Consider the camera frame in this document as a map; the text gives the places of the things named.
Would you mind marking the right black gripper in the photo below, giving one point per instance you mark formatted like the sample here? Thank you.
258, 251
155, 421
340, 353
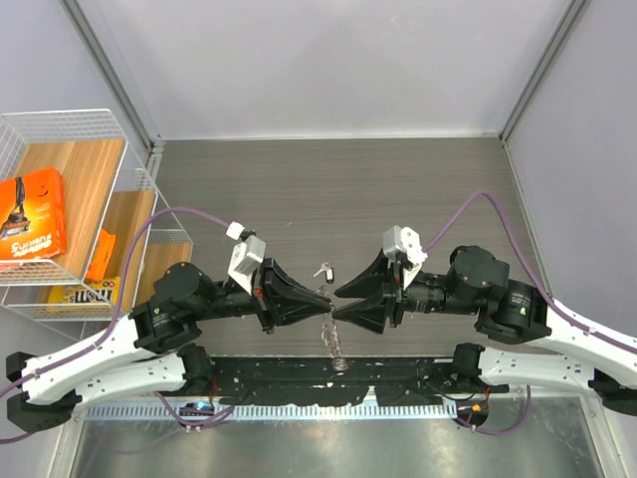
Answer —
370, 312

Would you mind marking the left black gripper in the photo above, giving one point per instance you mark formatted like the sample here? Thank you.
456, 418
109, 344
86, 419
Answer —
270, 281

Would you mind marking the metal disc with key rings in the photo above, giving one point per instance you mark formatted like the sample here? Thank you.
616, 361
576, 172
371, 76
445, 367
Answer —
331, 341

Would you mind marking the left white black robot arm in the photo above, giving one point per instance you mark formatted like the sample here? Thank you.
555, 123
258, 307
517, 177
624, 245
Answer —
151, 349

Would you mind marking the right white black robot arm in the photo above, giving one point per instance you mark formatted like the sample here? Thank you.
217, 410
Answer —
575, 354

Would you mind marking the silver key with black tag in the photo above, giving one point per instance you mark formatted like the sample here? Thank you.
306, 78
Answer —
327, 271

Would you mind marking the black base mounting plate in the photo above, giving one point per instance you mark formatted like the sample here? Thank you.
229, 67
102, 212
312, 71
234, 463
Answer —
306, 381

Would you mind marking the yellow candy bag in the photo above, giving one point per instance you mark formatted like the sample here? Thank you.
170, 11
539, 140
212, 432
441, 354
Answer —
79, 298

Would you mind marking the small orange packet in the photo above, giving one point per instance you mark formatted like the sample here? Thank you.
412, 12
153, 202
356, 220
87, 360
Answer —
101, 256

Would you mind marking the orange product box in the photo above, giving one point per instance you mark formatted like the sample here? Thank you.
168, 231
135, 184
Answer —
33, 220

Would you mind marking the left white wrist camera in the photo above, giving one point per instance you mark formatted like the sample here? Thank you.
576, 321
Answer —
247, 255

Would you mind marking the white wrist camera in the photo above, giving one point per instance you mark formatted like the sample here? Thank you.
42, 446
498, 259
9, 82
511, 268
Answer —
247, 255
402, 245

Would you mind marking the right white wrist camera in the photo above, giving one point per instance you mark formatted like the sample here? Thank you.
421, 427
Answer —
402, 245

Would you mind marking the white slotted cable duct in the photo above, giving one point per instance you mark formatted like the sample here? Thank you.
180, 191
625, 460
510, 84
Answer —
367, 410

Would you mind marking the white wire shelf rack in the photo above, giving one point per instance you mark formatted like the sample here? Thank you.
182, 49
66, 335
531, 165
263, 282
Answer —
107, 186

